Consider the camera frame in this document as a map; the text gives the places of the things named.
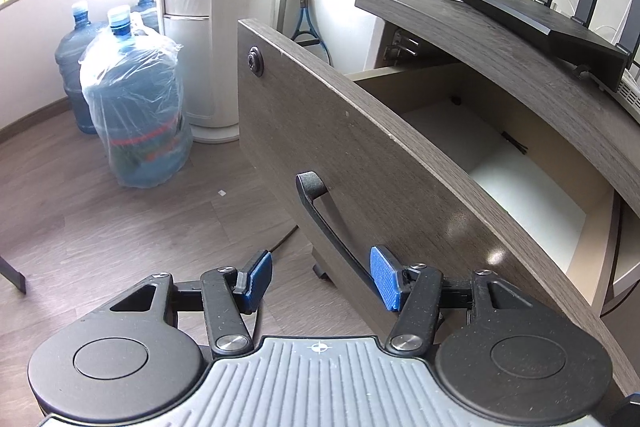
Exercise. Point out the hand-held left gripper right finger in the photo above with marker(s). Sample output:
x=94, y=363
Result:
x=384, y=279

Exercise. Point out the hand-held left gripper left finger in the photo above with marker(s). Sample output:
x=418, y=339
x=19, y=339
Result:
x=257, y=276

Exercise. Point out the brown wooden drawer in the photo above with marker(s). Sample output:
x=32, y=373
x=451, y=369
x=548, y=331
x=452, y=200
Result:
x=350, y=147

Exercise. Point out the round metal drawer lock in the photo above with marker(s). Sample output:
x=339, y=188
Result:
x=255, y=61

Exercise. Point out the plastic-wrapped blue water bottle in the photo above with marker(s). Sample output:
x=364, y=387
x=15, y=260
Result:
x=135, y=107

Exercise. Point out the white standing air conditioner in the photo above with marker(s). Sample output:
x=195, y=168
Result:
x=200, y=57

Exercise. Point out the black furniture leg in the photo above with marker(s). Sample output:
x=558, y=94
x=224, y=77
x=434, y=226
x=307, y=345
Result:
x=14, y=276

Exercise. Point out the grey wooden cabinet top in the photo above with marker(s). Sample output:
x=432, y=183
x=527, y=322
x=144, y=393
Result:
x=450, y=14

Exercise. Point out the black router with antennas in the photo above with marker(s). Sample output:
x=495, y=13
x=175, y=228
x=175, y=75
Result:
x=525, y=14

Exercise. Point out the metal drawer rail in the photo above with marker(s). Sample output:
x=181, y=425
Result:
x=400, y=43

